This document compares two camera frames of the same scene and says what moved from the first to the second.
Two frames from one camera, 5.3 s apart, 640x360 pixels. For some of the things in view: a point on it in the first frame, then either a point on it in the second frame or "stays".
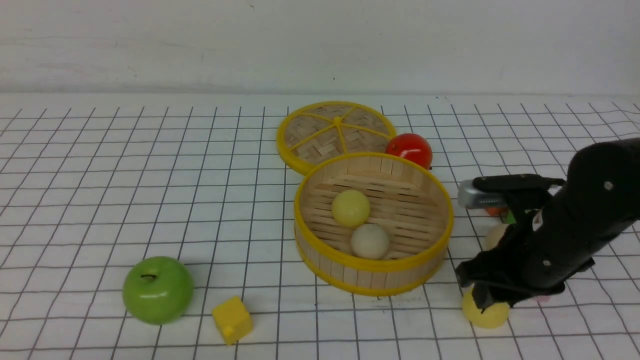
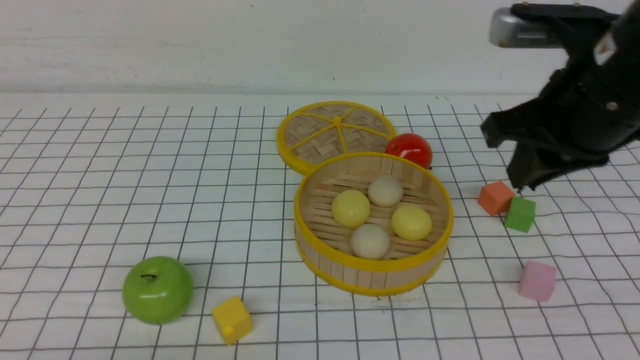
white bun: x=492 y=234 to x=385 y=191
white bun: x=369 y=241 stays
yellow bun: x=494 y=316 to x=411 y=222
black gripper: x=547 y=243 to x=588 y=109
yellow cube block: x=232 y=319 stays
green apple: x=158 y=290 stays
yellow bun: x=350 y=208 stays
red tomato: x=412 y=146 stays
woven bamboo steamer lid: x=312 y=133 stays
